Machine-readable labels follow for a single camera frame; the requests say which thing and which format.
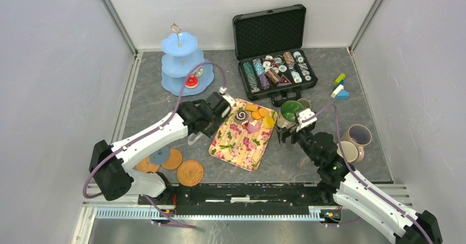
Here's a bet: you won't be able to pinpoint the green-inside floral mug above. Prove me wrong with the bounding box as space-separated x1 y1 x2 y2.
276 101 304 128

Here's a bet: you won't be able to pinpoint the yellow mug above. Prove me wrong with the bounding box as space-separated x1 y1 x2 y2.
337 141 359 163

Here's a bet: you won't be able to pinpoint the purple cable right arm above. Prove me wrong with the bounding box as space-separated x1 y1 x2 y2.
302 102 437 244

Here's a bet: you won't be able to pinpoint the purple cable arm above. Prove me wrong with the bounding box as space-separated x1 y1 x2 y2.
302 102 437 244
82 62 228 229

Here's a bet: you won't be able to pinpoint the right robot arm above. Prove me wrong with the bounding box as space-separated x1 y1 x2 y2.
276 108 443 243

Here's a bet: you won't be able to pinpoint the silver serving tongs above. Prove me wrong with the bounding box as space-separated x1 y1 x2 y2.
187 132 203 145

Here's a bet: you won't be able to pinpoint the round orange biscuit lower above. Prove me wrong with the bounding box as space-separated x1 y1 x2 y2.
251 110 263 120

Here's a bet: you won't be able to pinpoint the pink cupcake with topping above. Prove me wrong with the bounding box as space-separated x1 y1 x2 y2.
246 120 261 133

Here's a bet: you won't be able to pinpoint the red glazed donut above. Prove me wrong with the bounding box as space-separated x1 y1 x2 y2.
185 74 199 88

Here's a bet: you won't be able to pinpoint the chocolate swirl cake roll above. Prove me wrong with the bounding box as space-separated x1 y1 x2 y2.
234 110 248 125

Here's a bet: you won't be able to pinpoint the square yellow biscuit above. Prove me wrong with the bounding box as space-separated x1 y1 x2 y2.
244 103 258 112

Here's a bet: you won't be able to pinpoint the chocolate sprinkled donut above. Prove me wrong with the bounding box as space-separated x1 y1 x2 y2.
193 68 203 77

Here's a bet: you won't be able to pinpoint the floral rectangular tray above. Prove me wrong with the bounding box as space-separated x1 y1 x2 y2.
209 98 278 171

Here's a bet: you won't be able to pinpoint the woven rattan coaster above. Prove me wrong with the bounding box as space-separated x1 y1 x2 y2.
177 159 204 187

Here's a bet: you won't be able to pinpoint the blue three-tier cake stand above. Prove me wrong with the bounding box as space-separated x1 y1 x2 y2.
161 23 214 96

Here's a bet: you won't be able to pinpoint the blue smiley coaster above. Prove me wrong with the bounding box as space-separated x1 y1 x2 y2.
149 146 170 165

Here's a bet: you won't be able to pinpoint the beige mug purple inside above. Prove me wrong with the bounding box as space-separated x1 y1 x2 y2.
341 124 373 163

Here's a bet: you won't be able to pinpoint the cork coaster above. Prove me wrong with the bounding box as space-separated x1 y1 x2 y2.
162 148 183 170

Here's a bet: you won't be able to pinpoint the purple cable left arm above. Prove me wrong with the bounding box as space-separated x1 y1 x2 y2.
82 62 228 229

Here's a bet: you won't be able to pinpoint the black poker chip case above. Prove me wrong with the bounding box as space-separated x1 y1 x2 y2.
232 4 318 107

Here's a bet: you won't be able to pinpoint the round orange biscuit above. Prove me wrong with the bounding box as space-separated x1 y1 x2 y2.
257 107 269 118
251 110 263 120

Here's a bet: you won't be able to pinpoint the small beige cup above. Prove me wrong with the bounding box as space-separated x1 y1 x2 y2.
297 98 312 109

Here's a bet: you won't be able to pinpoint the colourful toy block stack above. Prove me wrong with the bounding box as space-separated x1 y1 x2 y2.
331 73 350 100

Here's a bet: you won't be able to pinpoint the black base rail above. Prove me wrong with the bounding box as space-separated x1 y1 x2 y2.
151 182 337 207

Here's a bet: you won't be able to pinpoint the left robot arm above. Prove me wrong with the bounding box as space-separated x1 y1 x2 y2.
83 91 235 204

